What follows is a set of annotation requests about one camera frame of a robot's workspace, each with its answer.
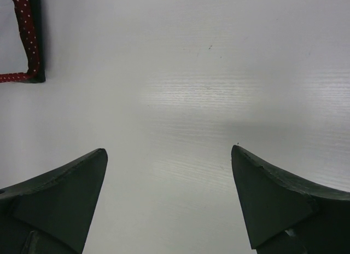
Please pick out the red dotted skirt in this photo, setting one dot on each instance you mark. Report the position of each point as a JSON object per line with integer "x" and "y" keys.
{"x": 20, "y": 58}

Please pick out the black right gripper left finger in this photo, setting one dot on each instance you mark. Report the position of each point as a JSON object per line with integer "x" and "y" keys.
{"x": 52, "y": 212}

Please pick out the dark grey dotted skirt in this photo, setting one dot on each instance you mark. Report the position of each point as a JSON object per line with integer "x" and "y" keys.
{"x": 36, "y": 9}

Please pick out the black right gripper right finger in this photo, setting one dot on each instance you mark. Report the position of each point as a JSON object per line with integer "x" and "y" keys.
{"x": 285, "y": 213}

